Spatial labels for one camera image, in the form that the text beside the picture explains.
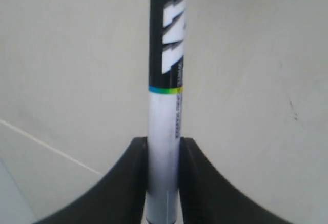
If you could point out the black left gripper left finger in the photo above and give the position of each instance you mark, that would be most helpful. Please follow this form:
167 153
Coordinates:
119 197

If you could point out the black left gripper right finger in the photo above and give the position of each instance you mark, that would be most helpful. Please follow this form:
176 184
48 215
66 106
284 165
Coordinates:
207 197

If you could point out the black and white marker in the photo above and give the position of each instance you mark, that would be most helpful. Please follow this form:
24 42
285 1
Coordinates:
167 30

